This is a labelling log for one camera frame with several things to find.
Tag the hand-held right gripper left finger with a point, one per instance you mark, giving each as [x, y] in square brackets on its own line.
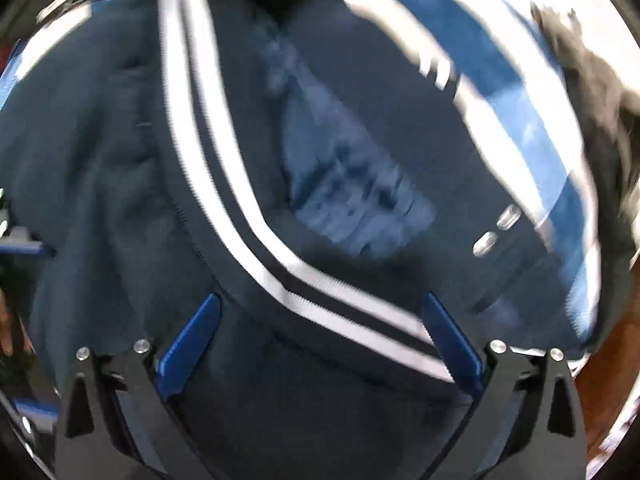
[192, 342]

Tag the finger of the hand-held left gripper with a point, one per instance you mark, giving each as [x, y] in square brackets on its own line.
[30, 250]

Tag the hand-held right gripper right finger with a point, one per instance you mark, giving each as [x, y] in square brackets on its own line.
[452, 342]

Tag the navy and white varsity jacket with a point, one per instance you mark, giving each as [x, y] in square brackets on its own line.
[125, 185]

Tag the person's left hand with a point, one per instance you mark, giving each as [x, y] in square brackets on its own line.
[6, 325]

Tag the blue checkered bed sheet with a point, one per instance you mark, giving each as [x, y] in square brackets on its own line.
[450, 35]

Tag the black garment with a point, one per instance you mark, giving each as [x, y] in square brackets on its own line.
[617, 175]

